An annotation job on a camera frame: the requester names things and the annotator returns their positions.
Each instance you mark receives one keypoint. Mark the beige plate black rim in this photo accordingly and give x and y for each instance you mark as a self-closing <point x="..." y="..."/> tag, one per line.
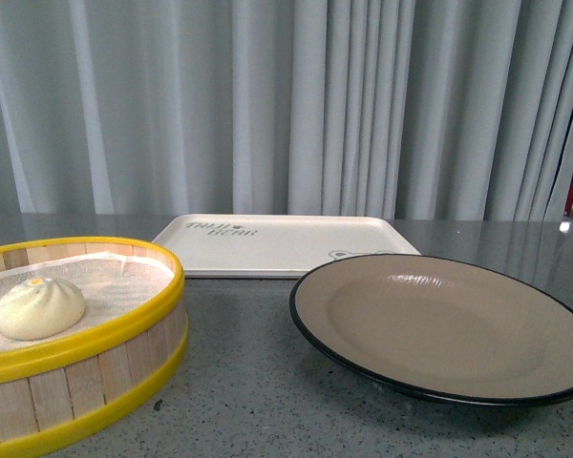
<point x="439" y="329"/>

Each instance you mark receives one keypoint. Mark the white steamed bun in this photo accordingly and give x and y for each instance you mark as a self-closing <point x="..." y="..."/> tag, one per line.
<point x="39" y="308"/>

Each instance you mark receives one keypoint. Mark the white bear serving tray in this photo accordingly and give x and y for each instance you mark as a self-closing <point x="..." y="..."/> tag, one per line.
<point x="273" y="247"/>

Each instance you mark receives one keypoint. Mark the white steamer liner cloth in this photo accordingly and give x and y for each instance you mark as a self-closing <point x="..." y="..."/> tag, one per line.
<point x="111" y="284"/>

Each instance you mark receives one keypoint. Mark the grey pleated curtain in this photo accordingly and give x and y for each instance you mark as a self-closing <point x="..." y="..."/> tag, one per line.
<point x="458" y="110"/>

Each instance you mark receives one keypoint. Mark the yellow rimmed bamboo steamer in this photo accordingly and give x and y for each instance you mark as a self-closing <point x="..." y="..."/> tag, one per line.
<point x="56" y="393"/>

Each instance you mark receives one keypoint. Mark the red object behind curtain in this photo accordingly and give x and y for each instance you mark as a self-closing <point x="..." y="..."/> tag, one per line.
<point x="569" y="200"/>

